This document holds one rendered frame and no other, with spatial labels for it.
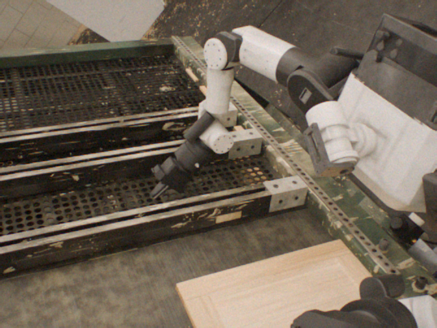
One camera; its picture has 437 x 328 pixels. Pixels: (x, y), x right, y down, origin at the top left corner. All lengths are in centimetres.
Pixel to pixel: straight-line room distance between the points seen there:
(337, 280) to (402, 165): 52
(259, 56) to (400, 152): 42
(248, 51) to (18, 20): 516
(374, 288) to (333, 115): 31
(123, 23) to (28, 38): 179
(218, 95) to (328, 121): 51
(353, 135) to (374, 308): 35
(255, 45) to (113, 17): 364
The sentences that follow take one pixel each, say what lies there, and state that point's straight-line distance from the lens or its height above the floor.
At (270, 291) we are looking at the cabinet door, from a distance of 125.
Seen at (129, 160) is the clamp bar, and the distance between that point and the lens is 155.
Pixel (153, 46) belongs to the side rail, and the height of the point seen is 99.
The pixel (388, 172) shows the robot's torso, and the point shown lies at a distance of 90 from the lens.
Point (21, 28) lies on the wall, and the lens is 624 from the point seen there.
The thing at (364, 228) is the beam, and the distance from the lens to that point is 145.
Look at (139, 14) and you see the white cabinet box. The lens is 478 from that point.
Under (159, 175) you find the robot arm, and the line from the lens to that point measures 139.
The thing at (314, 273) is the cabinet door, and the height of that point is 100.
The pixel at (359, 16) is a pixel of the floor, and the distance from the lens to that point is 310.
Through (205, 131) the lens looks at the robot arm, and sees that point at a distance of 138.
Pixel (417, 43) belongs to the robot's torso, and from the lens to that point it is 90.
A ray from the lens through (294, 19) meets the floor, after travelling 342.
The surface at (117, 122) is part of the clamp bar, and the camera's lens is 175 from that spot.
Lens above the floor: 209
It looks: 40 degrees down
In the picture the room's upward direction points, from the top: 62 degrees counter-clockwise
